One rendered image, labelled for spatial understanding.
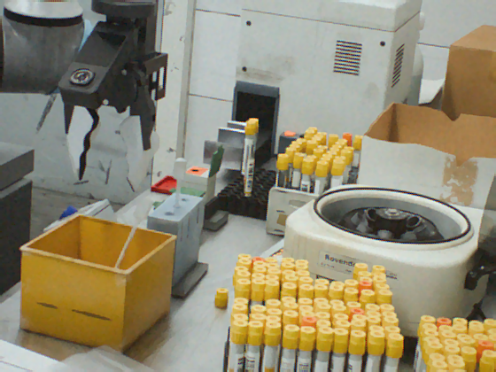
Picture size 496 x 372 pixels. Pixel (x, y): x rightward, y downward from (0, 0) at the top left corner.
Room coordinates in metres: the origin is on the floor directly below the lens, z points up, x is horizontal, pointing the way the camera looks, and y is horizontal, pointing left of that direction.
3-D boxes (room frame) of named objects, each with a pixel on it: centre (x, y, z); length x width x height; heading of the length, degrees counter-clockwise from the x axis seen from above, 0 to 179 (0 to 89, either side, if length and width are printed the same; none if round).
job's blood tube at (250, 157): (1.67, 0.05, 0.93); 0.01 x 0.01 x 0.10; 76
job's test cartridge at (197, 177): (1.60, 0.12, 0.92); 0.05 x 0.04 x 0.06; 75
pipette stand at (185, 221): (1.38, 0.13, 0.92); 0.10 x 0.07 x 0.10; 168
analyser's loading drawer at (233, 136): (1.91, 0.07, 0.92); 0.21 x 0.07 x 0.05; 166
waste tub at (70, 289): (1.23, 0.20, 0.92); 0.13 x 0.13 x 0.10; 73
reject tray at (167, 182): (1.74, 0.16, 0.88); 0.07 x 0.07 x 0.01; 76
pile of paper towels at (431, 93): (2.48, -0.28, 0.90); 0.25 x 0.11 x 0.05; 166
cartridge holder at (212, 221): (1.60, 0.12, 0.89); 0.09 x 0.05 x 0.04; 75
